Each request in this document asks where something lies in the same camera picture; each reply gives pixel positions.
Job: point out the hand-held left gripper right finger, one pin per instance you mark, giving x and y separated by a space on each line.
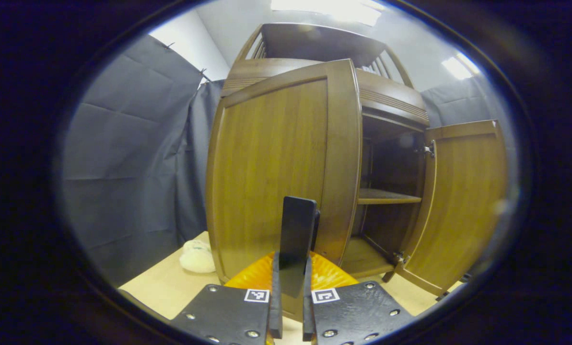
308 311

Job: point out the small ceiling light panel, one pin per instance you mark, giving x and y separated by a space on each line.
461 66

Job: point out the wooden shoe cabinet door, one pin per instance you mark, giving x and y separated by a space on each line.
266 167
463 201

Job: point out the white plush item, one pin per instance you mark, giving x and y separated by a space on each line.
197 258

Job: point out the black backdrop cloth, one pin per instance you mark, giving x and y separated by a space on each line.
122 143

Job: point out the wooden double-door shoe cabinet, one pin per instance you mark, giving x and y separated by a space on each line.
314 43

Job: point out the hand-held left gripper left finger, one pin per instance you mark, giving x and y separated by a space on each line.
276 306

